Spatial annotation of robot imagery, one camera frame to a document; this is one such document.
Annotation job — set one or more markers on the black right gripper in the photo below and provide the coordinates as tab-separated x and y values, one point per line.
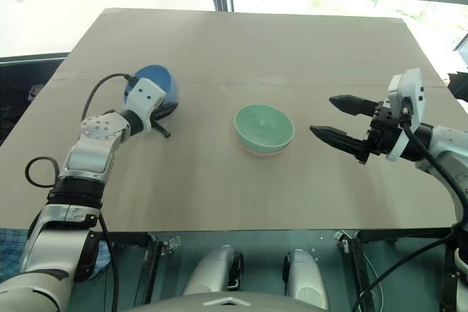
384	133

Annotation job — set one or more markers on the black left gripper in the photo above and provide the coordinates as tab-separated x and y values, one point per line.
156	114

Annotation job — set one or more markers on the blue plastic bowl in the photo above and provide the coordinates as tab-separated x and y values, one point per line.
161	78

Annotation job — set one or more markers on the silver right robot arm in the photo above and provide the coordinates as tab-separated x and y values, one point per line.
444	144

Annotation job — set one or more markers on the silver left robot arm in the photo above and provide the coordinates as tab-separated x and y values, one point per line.
86	151

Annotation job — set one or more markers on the green plastic bowl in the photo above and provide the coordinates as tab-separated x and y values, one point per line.
263	125

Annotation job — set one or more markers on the black object by window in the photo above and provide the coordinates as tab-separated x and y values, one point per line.
461	71

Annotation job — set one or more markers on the black side furniture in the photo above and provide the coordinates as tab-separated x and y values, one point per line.
22	78

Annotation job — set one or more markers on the silver left robot leg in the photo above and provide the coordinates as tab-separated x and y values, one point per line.
215	268

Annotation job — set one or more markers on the silver robot leg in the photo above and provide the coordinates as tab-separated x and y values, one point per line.
303	275
215	268

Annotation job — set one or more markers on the silver right robot leg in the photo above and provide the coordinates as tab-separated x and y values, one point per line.
303	275

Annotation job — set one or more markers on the grey robot torso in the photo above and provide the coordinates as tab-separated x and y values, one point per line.
226	303

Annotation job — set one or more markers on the blue checked cloth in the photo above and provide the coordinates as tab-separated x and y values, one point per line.
9	250

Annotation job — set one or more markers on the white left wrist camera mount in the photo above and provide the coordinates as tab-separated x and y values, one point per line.
144	93

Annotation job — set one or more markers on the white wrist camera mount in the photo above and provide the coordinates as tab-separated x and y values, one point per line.
144	93
411	89

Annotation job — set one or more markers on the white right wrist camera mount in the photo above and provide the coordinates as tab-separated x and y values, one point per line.
411	89

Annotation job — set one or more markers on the black table frame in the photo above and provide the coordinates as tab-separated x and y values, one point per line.
402	236

